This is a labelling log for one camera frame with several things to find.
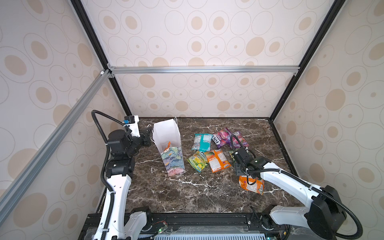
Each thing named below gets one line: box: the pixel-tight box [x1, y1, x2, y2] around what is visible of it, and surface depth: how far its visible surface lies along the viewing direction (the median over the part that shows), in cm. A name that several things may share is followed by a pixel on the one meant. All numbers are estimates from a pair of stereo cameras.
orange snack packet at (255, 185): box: [238, 175, 265, 195], surface depth 85 cm
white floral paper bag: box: [153, 116, 186, 177], surface depth 85 cm
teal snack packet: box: [191, 133, 213, 153], surface depth 105 cm
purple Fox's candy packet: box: [212, 128, 242, 149], surface depth 106 cm
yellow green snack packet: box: [187, 150, 208, 173], surface depth 94 cm
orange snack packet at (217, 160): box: [205, 150, 232, 173], surface depth 94 cm
